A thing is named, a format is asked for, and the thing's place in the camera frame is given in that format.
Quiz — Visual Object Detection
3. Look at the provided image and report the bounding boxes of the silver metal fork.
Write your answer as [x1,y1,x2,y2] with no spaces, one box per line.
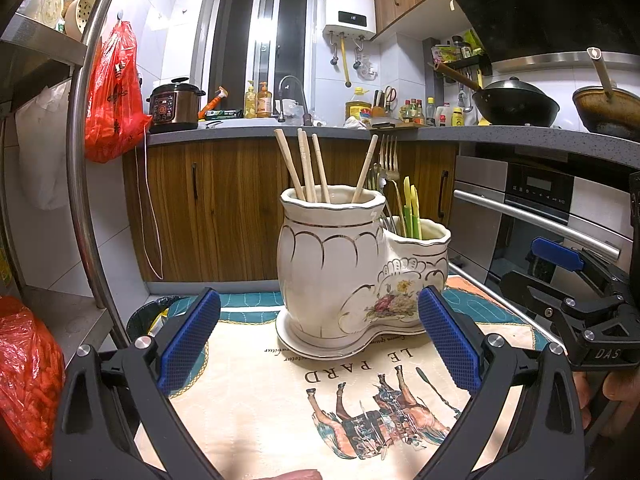
[377,135,393,221]

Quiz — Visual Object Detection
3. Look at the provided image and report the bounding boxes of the round pale disc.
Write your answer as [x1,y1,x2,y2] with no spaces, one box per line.
[29,0,66,31]

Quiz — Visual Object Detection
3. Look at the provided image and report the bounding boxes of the steel rack pole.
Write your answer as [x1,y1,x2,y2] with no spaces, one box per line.
[66,0,135,350]

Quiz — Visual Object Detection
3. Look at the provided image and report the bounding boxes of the wooden chopstick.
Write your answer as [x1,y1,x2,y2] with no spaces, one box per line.
[311,133,332,205]
[297,128,319,204]
[274,129,306,202]
[351,134,380,205]

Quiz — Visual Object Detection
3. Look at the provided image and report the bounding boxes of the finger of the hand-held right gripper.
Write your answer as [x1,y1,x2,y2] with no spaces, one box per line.
[500,270,621,322]
[531,237,617,293]

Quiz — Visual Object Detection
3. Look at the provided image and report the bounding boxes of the printed tablecloth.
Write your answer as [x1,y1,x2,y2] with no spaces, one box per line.
[135,275,551,480]

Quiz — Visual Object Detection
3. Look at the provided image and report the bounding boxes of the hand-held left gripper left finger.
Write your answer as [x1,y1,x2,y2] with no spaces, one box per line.
[52,287,223,480]

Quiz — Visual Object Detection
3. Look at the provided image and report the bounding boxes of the white water heater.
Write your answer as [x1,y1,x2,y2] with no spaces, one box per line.
[322,0,377,42]

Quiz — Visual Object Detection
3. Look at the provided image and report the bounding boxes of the trash bin with black bag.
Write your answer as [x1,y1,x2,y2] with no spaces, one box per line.
[126,295,201,347]

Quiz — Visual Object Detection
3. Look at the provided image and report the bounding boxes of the white ceramic utensil holder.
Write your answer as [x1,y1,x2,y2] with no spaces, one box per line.
[275,185,451,361]

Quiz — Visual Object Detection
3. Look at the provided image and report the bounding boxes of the wooden base cabinet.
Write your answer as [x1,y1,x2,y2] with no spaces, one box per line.
[122,137,459,283]

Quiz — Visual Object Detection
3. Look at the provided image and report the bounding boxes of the knife block with scissors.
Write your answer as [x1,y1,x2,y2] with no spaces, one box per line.
[371,86,399,119]

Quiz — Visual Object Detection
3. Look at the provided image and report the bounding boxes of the white colander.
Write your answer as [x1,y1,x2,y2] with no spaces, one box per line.
[65,0,101,42]

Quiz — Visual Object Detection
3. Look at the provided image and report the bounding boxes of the orange handled kitchen tool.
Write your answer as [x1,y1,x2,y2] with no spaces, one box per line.
[198,86,230,120]

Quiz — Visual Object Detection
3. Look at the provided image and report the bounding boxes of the row of condiment bottles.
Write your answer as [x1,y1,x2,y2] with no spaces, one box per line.
[400,96,469,128]

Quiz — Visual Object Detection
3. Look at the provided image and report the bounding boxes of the black range hood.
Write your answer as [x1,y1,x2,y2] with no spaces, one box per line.
[432,0,640,64]

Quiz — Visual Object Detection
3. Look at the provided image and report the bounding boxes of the white plastic bag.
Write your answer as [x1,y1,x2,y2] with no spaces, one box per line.
[15,80,74,211]

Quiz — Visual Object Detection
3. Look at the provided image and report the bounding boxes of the electric rice cooker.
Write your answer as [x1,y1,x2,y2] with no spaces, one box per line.
[146,77,206,134]

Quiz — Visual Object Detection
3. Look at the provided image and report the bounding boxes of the hanging red plastic bag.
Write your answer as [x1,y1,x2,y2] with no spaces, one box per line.
[84,21,154,164]

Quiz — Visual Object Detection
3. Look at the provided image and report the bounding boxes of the stainless steel oven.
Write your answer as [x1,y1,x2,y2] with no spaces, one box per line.
[447,155,639,306]

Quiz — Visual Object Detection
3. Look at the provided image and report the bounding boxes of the black kitchen faucet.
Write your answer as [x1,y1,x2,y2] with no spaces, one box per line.
[277,75,309,125]

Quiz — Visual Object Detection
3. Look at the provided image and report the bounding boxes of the person's right hand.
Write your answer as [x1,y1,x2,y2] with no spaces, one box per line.
[572,367,640,431]

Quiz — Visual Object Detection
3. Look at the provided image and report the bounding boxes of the black wall spice rack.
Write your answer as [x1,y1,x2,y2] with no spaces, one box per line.
[431,34,494,75]

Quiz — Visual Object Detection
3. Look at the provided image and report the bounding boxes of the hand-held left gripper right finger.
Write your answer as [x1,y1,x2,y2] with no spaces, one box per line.
[415,285,586,480]

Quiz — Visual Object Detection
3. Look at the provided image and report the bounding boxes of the brown frying pan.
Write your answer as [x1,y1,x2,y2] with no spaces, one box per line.
[572,47,640,142]

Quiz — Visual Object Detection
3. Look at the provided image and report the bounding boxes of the metal forks and spoons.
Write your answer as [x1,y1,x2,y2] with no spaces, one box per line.
[389,135,408,236]

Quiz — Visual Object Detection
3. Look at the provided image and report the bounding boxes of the black wok with lid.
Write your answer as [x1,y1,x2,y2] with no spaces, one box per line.
[426,62,561,128]

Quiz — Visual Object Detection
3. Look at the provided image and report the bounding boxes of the white cord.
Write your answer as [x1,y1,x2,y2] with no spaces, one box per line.
[135,132,165,281]

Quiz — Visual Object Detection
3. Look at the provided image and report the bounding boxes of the steel shelf rack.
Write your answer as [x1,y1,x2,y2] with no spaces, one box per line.
[0,0,121,351]

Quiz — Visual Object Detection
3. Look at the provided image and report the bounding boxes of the cooking oil bottle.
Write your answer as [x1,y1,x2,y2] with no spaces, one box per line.
[345,87,373,121]

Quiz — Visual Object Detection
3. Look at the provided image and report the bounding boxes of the grey countertop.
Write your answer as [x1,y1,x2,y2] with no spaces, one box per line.
[147,124,640,172]

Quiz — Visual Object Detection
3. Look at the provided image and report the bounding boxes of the kitchen window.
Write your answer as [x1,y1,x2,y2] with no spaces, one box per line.
[207,0,316,121]

